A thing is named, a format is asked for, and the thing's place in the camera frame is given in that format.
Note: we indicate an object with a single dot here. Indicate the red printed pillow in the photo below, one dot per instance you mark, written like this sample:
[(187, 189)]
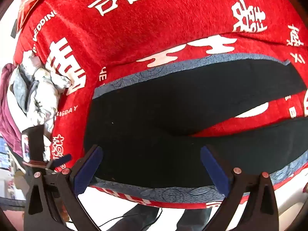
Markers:
[(31, 0)]

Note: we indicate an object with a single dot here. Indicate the black pants with grey cuffs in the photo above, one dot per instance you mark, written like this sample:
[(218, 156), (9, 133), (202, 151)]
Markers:
[(156, 115)]

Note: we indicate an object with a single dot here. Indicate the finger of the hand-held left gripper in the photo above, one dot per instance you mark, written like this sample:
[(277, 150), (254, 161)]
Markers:
[(63, 158)]

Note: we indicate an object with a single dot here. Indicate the red printed blanket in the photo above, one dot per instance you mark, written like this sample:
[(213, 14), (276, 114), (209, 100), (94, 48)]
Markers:
[(144, 28)]

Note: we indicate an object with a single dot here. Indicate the white and grey jacket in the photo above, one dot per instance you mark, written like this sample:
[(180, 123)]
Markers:
[(41, 93)]

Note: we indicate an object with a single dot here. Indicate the person's leg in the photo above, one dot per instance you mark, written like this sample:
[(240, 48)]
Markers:
[(142, 217), (193, 220)]

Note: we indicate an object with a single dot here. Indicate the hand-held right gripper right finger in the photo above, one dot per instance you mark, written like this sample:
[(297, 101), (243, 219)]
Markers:
[(213, 170)]

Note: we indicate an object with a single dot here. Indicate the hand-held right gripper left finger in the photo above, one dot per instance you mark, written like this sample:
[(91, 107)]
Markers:
[(87, 170)]

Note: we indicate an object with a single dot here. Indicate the maroon cloth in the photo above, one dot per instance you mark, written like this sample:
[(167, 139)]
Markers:
[(9, 115)]

